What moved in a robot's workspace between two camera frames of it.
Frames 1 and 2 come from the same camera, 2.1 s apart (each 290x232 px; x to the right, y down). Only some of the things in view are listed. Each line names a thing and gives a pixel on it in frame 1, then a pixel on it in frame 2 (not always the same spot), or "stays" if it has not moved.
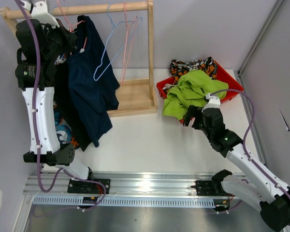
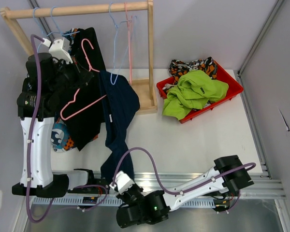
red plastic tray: (234, 87) stays
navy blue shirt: (93, 84) → (120, 100)
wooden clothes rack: (136, 96) stays
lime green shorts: (192, 87) stays
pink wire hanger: (70, 26) → (88, 108)
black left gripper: (69, 37) → (82, 76)
